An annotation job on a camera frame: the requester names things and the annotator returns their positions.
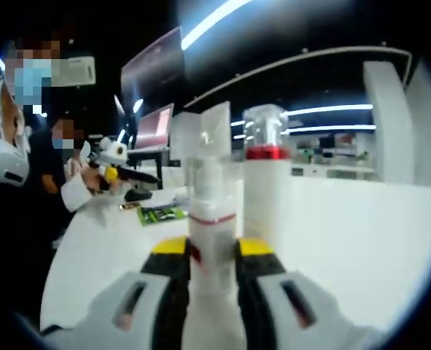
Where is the large red-collared skincare bottle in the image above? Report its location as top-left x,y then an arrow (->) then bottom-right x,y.
242,104 -> 293,234

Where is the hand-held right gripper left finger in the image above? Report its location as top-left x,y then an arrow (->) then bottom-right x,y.
69,236 -> 193,350

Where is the long ceiling light strip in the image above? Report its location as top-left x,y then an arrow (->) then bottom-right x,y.
180,0 -> 255,52

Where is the person's left hand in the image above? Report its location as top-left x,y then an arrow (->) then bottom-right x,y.
64,149 -> 109,196

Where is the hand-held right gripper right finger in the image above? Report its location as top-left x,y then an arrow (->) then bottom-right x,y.
235,236 -> 375,350

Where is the background ceiling light strip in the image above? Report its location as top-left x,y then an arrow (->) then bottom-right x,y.
284,124 -> 378,135
280,104 -> 375,117

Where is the ceiling air vent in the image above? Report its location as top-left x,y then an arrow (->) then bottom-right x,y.
59,54 -> 97,88

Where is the person's dark jacket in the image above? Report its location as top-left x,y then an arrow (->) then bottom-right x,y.
0,109 -> 92,329

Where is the white chest-worn device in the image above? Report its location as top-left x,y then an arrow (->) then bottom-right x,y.
0,78 -> 31,187

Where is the black cap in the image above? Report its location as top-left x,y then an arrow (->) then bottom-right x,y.
123,188 -> 153,203

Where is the open laptop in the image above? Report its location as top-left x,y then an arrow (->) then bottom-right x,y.
127,102 -> 176,154

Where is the white office desk row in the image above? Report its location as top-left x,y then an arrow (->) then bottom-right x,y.
291,160 -> 382,182

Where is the large overhead monitor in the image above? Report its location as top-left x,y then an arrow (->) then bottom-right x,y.
120,26 -> 185,110

